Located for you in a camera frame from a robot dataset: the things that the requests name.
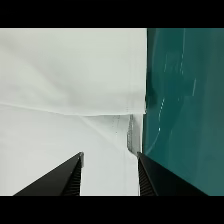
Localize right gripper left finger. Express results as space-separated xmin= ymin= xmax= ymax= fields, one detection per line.
xmin=13 ymin=151 xmax=85 ymax=197

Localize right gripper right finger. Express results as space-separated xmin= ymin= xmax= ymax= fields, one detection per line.
xmin=136 ymin=151 xmax=208 ymax=197

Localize white T-shirt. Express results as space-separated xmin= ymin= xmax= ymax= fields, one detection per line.
xmin=0 ymin=28 xmax=148 ymax=197

